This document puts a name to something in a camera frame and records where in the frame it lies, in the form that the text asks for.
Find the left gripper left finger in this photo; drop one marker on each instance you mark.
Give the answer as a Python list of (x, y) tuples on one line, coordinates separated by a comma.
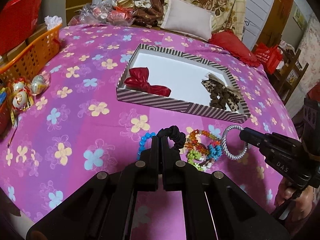
[(152, 158)]

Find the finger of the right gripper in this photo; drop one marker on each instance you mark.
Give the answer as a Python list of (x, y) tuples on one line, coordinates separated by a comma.
[(253, 137)]

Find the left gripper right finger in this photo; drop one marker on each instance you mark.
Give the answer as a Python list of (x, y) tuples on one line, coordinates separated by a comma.
[(173, 167)]

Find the silver braided bangle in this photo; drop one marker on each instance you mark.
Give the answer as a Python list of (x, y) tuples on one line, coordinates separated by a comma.
[(234, 149)]

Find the black scrunchie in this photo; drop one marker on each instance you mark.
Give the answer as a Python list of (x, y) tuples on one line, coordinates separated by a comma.
[(174, 134)]

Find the right hand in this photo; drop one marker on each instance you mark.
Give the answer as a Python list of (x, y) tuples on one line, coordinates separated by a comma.
[(303, 204)]

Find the brown leopard bow scrunchie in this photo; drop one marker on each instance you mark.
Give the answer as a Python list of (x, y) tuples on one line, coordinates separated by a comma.
[(221, 95)]

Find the wooden chair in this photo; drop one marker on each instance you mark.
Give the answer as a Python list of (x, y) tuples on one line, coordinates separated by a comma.
[(286, 79)]

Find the red shopping bag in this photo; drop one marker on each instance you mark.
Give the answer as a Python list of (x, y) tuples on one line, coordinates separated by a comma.
[(269, 57)]

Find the red satin bow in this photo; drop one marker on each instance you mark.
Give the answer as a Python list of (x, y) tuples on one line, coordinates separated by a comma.
[(138, 80)]

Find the striped hexagonal tray box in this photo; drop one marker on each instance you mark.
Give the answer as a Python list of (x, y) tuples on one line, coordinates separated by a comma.
[(182, 73)]

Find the pink floral bedspread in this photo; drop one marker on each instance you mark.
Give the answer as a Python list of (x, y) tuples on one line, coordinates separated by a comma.
[(78, 127)]

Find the red cushion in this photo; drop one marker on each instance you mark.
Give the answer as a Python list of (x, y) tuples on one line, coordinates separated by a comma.
[(230, 42)]

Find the wrapped toy egg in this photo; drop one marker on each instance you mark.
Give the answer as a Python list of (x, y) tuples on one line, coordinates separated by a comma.
[(22, 101), (40, 83), (20, 84)]

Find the white pillow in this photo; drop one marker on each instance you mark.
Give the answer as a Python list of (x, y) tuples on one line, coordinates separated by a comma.
[(185, 18)]

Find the red plastic bowl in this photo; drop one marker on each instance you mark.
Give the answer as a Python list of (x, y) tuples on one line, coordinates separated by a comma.
[(4, 116)]

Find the orange plastic basket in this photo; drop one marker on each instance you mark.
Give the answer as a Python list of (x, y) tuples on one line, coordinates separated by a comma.
[(33, 58)]

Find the clear plastic bag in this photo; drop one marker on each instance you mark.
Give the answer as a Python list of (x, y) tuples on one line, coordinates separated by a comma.
[(104, 12)]

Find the white tissue paper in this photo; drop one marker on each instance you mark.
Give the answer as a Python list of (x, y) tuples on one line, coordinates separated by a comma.
[(52, 22)]

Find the red gift bag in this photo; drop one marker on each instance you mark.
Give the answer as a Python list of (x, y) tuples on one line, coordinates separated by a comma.
[(18, 21)]

